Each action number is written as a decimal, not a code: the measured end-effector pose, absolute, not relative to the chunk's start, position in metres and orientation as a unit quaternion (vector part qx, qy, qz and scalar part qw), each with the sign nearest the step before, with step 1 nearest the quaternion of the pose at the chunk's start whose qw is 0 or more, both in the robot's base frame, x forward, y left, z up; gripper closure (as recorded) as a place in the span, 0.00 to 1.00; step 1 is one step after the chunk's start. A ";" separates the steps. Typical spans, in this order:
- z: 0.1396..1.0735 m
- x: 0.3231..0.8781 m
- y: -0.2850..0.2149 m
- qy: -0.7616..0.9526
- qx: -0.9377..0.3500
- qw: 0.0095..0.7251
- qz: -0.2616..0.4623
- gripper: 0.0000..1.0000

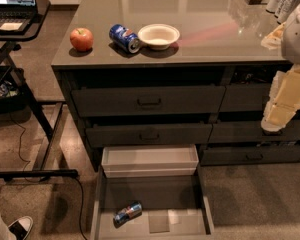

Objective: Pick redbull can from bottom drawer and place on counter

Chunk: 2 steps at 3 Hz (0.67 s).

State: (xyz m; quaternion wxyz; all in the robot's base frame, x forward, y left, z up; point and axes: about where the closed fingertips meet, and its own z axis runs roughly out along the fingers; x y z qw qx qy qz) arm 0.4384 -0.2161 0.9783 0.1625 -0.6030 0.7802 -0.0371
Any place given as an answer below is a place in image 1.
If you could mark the grey top left drawer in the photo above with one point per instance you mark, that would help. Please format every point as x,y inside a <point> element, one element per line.
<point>147,100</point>

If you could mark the black laptop stand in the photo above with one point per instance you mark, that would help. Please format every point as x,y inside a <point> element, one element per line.
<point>8,70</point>

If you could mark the open laptop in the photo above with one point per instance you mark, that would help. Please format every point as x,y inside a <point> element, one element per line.
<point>16,15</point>

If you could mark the white can front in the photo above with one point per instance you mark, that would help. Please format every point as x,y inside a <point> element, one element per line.
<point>288,7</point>

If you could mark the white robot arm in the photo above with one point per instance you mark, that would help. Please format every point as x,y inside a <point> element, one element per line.
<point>289,34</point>

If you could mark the grey top right drawer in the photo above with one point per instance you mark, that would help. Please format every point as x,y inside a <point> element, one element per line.
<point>245,97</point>

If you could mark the blue pepsi can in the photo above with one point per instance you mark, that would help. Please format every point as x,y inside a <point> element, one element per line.
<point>125,38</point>

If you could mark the black white sneaker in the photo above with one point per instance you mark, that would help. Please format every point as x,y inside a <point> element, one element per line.
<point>21,227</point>

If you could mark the grey middle left drawer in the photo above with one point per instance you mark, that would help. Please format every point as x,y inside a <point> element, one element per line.
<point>154,134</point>

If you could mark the redbull can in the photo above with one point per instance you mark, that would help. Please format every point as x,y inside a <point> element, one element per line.
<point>128,213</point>

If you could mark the open bottom grey drawer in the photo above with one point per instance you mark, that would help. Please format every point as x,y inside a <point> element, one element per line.
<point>173,208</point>

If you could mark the red apple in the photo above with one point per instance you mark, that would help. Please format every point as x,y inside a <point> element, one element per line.
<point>81,39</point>

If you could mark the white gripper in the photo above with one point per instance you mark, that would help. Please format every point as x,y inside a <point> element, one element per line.
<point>297,37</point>

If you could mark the grey bottom right drawer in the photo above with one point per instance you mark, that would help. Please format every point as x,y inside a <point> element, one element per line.
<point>250,155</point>

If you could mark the white paper bowl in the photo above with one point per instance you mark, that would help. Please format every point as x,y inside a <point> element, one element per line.
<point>158,36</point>

